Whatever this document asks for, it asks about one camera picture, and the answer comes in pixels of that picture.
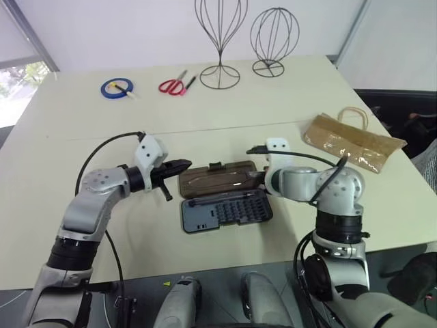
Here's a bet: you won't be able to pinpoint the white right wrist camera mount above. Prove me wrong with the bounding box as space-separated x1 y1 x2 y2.
264 137 292 198

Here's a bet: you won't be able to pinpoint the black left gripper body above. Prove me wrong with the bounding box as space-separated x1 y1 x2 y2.
150 162 174 203

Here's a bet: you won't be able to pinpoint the dark chair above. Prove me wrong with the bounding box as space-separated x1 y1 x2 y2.
353 87 437 161

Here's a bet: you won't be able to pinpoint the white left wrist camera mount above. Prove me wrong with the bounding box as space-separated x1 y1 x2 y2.
134 133 169 193

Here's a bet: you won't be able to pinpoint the black bag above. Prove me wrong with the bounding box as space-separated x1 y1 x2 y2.
379 251 437 305

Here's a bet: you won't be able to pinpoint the grey rounded robot leg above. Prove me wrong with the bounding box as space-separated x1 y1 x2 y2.
240 271 295 328
152 274 203 328

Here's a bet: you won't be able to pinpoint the round black wire hat stand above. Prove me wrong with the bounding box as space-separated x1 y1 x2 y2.
250 7 301 79

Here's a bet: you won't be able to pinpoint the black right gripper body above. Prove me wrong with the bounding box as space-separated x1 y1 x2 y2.
261 165 272 193

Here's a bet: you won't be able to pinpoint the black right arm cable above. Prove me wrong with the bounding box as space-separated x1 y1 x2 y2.
246 146 352 328

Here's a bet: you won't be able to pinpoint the black yellow white-tipped pen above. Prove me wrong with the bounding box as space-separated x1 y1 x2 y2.
109 81 138 103

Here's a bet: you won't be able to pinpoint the tall black wire hat stand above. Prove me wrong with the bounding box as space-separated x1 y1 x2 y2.
193 0 241 91

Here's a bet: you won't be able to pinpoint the red handled scissors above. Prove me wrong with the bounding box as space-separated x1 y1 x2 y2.
157 69 189 97

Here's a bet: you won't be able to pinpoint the brown paper bag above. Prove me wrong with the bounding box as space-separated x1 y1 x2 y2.
301 106 408 176

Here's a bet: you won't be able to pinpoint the black screwdriver bit case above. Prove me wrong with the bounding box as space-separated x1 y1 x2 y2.
178 159 274 235

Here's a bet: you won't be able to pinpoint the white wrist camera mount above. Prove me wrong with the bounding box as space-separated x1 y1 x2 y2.
264 137 292 198
134 133 169 193

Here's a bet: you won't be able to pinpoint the black pen red cap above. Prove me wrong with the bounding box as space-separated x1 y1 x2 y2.
180 74 199 97

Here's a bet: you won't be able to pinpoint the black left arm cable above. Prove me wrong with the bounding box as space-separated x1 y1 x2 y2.
74 131 144 328

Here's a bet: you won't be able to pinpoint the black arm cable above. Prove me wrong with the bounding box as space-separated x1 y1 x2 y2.
74 131 144 328
246 146 352 328

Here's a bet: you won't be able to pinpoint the blue tape roll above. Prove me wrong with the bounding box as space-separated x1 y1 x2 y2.
100 78 135 101

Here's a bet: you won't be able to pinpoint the grey window frame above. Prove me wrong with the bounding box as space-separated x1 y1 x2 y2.
0 0 61 73

